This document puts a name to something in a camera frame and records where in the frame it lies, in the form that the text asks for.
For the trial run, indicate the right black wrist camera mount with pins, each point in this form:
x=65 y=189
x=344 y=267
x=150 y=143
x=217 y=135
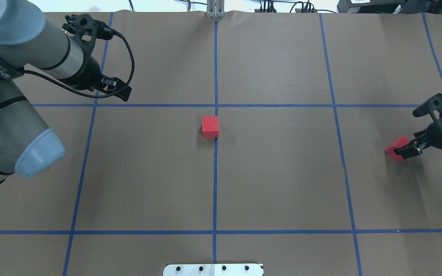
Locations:
x=432 y=107

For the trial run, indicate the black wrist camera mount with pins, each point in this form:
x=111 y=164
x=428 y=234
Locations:
x=84 y=28
x=432 y=107

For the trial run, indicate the black power brick box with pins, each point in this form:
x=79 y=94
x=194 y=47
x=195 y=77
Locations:
x=367 y=6

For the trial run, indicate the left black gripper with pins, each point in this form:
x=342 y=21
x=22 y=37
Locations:
x=88 y=75

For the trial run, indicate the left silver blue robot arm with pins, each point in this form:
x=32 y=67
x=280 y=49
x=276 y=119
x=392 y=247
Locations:
x=32 y=44

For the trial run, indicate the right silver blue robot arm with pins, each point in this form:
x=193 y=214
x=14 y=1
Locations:
x=403 y=148

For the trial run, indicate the white camera mast base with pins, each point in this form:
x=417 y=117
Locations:
x=226 y=269

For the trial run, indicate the aluminium frame post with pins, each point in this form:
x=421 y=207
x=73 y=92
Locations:
x=215 y=9

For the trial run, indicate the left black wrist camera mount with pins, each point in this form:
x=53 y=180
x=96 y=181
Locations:
x=84 y=28

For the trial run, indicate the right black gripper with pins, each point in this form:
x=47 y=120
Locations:
x=438 y=138

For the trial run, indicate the red block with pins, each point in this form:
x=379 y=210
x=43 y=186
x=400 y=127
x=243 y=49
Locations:
x=210 y=127
x=398 y=143

